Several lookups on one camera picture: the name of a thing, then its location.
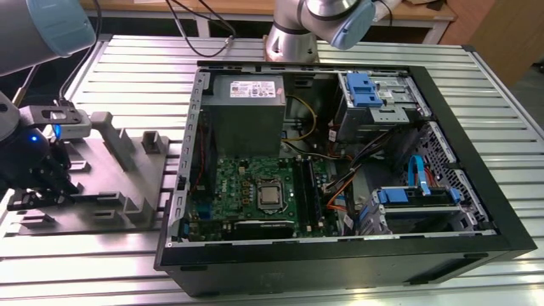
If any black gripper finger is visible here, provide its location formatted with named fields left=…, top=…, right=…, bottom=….
left=5, top=187, right=65, bottom=212
left=41, top=140, right=81, bottom=197

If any grey parts rack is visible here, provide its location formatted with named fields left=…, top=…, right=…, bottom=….
left=4, top=112, right=184, bottom=237

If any green motherboard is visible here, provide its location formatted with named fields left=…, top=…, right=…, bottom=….
left=187, top=154, right=341, bottom=240

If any grey power supply unit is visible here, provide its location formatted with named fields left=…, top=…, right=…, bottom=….
left=200, top=73, right=287, bottom=159

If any CPU socket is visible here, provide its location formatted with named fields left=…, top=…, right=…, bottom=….
left=253, top=177, right=289, bottom=215

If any silver CPU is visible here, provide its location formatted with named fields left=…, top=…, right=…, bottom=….
left=257, top=186, right=284, bottom=205

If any black graphics card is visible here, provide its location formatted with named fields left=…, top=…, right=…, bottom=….
left=231, top=219, right=295, bottom=240

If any white label sticker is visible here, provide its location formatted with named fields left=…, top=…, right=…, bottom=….
left=228, top=81, right=277, bottom=99

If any wooden desk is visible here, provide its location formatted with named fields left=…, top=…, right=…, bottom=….
left=80, top=0, right=459, bottom=45

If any black PC case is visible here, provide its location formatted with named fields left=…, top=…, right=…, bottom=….
left=153, top=60, right=537, bottom=296

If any blue plastic drive latch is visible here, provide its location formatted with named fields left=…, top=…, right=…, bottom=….
left=345, top=72, right=384, bottom=108

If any silver drive cage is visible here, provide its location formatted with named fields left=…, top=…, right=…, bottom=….
left=333, top=71, right=431, bottom=144

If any hard disk in blue carrier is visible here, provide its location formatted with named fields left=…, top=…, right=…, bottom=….
left=373, top=186, right=463, bottom=210

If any brown wooden cabinet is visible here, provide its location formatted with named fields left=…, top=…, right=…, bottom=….
left=440, top=0, right=544, bottom=87

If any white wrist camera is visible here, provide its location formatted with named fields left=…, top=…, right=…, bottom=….
left=16, top=105, right=92, bottom=140

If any black camera cable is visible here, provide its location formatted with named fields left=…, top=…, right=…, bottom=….
left=57, top=0, right=104, bottom=105

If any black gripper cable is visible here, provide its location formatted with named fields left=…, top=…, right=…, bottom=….
left=165, top=0, right=239, bottom=58

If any yellow wire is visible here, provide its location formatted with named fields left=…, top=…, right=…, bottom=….
left=285, top=95, right=317, bottom=141

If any orange wire bundle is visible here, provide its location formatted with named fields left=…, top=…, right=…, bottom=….
left=325, top=187, right=353, bottom=211

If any grey white wire bundle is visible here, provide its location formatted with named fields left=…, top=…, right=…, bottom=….
left=321, top=165, right=356, bottom=193

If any black cable bundle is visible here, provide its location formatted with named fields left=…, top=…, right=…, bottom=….
left=345, top=122, right=425, bottom=179

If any blue disk wire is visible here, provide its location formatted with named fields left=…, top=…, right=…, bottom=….
left=407, top=155, right=432, bottom=196

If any red disk wire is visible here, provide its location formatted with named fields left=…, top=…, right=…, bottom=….
left=427, top=168, right=447, bottom=192

